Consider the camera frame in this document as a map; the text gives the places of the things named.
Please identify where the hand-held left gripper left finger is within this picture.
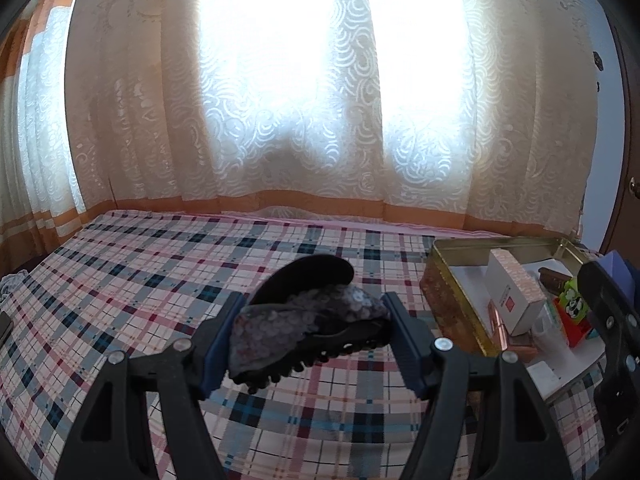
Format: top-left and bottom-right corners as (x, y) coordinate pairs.
(55, 291), (247, 480)

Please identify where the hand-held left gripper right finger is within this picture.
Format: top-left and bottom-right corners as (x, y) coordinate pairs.
(382, 292), (556, 480)

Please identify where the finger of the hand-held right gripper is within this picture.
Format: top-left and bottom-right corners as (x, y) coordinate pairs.
(577, 260), (640, 371)

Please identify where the green toy block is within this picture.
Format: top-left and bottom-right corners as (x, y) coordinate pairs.
(557, 277), (596, 323)

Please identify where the red toy block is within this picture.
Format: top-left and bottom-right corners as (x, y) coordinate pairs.
(557, 310), (593, 347)

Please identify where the purple toy block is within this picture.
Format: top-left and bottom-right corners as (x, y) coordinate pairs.
(600, 252), (632, 286)

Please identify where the gold tin box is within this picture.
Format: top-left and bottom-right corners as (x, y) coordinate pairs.
(419, 236), (608, 406)

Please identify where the copper picture frame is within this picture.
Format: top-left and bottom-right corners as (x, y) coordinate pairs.
(487, 305), (538, 353)

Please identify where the pink speckled box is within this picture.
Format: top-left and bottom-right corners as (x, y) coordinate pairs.
(486, 248), (547, 336)

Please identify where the black sequined baby shoe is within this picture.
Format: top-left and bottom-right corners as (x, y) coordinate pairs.
(227, 255), (393, 395)

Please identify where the plaid bedsheet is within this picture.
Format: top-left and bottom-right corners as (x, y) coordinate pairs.
(0, 210), (640, 480)

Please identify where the brown wooden door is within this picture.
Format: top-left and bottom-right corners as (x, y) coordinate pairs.
(600, 10), (640, 261)

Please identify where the white lace cloth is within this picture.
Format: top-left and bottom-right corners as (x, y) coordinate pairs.
(0, 270), (31, 306)

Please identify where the beige lace curtain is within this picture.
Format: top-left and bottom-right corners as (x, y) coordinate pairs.
(0, 0), (608, 271)

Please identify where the flower-shaped curtain hook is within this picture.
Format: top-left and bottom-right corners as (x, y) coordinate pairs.
(591, 50), (606, 96)

